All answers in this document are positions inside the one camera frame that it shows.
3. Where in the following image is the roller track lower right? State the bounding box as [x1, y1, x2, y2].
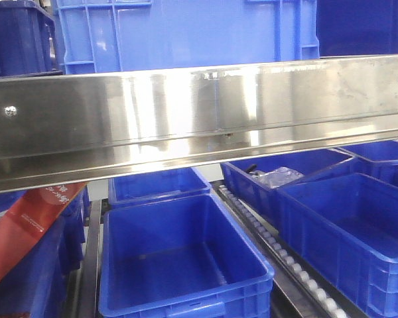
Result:
[211, 180, 367, 317]

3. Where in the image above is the blue ribbed bin upper right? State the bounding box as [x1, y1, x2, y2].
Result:
[316, 1, 398, 56]

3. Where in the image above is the blue bin far right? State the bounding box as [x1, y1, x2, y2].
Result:
[338, 140, 398, 187]

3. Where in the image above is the blue bin lower left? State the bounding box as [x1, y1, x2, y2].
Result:
[0, 189, 90, 317]

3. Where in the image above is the red cardboard package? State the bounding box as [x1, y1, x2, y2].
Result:
[0, 182, 86, 281]

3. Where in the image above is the clear plastic bag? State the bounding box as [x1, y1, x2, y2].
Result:
[251, 166, 304, 189]

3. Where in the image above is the rail screw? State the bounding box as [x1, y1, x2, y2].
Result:
[3, 105, 18, 117]

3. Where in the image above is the stainless steel shelf rail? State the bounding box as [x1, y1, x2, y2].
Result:
[0, 54, 398, 193]

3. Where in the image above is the blue bin lower centre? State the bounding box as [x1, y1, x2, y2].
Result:
[98, 194, 275, 317]

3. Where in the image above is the blue bin behind centre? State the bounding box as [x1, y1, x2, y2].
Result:
[108, 168, 211, 208]

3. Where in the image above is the large blue bin upper shelf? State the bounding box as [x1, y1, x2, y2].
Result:
[52, 0, 320, 74]

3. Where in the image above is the blue bin lower right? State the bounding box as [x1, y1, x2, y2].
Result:
[279, 174, 398, 317]

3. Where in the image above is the metal divider lower left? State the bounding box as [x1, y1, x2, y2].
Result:
[62, 200, 103, 317]

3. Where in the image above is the dark blue bin upper left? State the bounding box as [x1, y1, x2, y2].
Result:
[0, 1, 60, 78]

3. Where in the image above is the blue bin with plastic bag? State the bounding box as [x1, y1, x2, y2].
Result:
[220, 149, 358, 230]

